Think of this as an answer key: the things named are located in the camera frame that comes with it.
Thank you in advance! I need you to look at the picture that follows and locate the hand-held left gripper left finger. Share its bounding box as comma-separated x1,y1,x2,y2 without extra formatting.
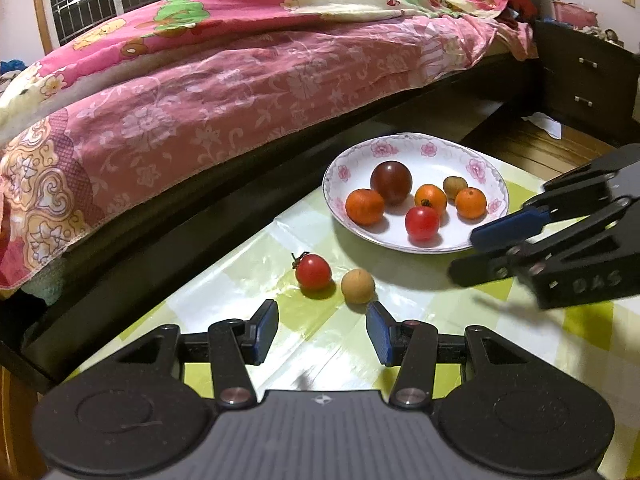
65,299,279,408

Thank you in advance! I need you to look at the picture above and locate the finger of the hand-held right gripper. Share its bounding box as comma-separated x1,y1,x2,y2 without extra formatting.
470,144,640,253
448,195,640,288

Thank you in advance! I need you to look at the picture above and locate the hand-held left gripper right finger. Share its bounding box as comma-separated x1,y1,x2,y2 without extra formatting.
366,302,576,408

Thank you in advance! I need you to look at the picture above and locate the small orange mandarin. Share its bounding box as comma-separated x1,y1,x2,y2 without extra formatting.
454,187,488,220
414,184,448,215

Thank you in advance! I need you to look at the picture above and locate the tan longan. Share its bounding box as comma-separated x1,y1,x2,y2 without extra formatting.
341,269,376,304
443,176,469,200

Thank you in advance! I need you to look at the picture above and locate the small red cherry tomato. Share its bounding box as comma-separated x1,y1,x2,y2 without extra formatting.
291,252,333,291

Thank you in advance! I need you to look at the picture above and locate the large dark purple tomato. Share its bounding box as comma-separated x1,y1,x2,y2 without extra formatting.
370,160,414,206

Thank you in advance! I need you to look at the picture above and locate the large orange mandarin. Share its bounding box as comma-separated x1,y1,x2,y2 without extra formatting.
345,188,386,226

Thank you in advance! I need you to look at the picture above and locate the white floral rim plate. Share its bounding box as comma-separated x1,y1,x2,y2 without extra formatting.
322,132,511,254

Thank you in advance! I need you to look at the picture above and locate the white crumpled paper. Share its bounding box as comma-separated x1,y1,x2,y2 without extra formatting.
521,112,564,139

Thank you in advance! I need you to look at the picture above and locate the bed with pink quilt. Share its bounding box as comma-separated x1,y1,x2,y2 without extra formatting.
0,50,541,383

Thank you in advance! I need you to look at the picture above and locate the dark wooden nightstand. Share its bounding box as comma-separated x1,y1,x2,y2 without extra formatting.
534,19,640,147

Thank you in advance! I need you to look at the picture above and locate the red cloth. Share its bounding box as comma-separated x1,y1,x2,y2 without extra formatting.
502,0,540,28

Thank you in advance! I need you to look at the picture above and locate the pink basket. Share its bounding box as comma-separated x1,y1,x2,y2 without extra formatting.
551,0,601,31

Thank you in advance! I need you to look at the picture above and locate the pink floral bed sheet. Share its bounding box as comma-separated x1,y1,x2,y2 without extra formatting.
0,12,533,291

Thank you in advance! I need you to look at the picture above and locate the pink and cream printed quilt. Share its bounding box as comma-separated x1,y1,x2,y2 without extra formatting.
0,0,511,133

